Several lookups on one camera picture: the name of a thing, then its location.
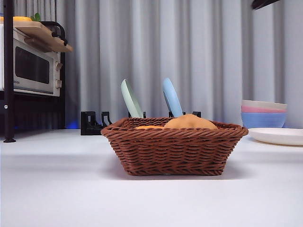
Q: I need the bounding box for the light blue plate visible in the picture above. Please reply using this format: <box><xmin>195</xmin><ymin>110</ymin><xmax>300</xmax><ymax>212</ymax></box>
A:
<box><xmin>162</xmin><ymin>77</ymin><xmax>184</xmax><ymax>118</ymax></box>

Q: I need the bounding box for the orange plastic corn cob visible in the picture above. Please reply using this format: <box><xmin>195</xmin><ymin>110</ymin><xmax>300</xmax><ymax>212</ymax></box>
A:
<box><xmin>134</xmin><ymin>125</ymin><xmax>165</xmax><ymax>130</ymax></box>

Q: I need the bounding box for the wooden cutting board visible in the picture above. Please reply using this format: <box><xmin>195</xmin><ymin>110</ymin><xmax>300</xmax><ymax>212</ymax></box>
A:
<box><xmin>13</xmin><ymin>21</ymin><xmax>73</xmax><ymax>53</ymax></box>

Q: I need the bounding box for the tan plastic potato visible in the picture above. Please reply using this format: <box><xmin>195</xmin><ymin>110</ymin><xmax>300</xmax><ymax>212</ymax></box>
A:
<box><xmin>163</xmin><ymin>113</ymin><xmax>218</xmax><ymax>130</ymax></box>

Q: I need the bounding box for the blue bowl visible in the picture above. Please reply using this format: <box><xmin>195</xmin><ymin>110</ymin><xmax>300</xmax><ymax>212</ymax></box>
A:
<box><xmin>241</xmin><ymin>112</ymin><xmax>288</xmax><ymax>129</ymax></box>

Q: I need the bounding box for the pink bowl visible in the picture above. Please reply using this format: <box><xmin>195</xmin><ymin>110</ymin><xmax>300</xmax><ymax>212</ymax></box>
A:
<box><xmin>241</xmin><ymin>105</ymin><xmax>288</xmax><ymax>114</ymax></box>

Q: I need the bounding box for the white toaster oven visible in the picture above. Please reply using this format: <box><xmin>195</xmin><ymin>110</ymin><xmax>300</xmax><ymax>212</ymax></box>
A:
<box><xmin>0</xmin><ymin>25</ymin><xmax>62</xmax><ymax>97</ymax></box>

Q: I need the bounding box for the cream bowl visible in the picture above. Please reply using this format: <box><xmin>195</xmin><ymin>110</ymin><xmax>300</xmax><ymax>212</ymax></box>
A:
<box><xmin>241</xmin><ymin>99</ymin><xmax>288</xmax><ymax>111</ymax></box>

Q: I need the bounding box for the black metal shelf frame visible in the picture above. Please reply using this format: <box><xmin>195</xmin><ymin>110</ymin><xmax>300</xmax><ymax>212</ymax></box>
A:
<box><xmin>0</xmin><ymin>0</ymin><xmax>68</xmax><ymax>143</ymax></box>

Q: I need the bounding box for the grey curtain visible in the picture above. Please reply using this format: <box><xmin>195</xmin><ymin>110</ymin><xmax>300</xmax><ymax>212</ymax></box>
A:
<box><xmin>0</xmin><ymin>0</ymin><xmax>303</xmax><ymax>130</ymax></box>

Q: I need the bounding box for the pale green plate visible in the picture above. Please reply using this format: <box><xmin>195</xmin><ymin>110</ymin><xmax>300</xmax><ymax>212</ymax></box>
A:
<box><xmin>120</xmin><ymin>79</ymin><xmax>144</xmax><ymax>118</ymax></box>

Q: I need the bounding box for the white plate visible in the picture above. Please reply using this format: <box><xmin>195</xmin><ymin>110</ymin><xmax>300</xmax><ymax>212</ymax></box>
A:
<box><xmin>248</xmin><ymin>127</ymin><xmax>303</xmax><ymax>147</ymax></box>

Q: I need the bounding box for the brown wicker basket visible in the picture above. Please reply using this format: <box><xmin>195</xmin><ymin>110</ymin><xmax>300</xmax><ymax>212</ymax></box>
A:
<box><xmin>101</xmin><ymin>116</ymin><xmax>249</xmax><ymax>177</ymax></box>

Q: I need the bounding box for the black dish rack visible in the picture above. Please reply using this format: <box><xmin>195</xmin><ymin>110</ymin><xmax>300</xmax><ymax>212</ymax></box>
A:
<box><xmin>80</xmin><ymin>110</ymin><xmax>202</xmax><ymax>136</ymax></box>

